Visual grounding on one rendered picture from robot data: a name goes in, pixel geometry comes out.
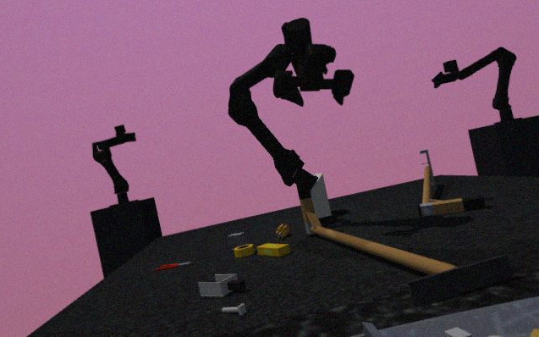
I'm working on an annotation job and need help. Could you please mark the long wooden-handled scraper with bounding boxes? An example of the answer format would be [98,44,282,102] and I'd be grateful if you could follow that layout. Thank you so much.
[296,181,512,306]

